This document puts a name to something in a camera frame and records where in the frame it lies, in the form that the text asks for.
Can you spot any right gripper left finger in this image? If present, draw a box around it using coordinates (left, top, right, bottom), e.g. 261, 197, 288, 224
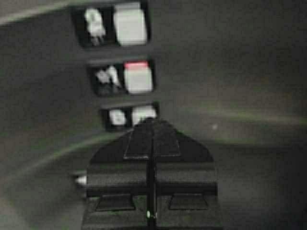
81, 118, 154, 230

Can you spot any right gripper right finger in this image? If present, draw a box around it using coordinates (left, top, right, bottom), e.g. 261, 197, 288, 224
153, 120, 223, 230

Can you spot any bottom white elevator button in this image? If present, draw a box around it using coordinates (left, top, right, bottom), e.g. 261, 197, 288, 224
131, 105, 157, 125

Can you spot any white elevator button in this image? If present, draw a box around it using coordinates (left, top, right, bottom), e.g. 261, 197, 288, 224
131, 105, 157, 125
113, 2, 148, 46

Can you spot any middle lit elevator button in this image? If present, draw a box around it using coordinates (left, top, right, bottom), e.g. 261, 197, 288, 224
124, 61, 154, 94

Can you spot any top white elevator button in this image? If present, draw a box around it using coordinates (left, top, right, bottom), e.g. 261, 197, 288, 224
113, 2, 148, 46

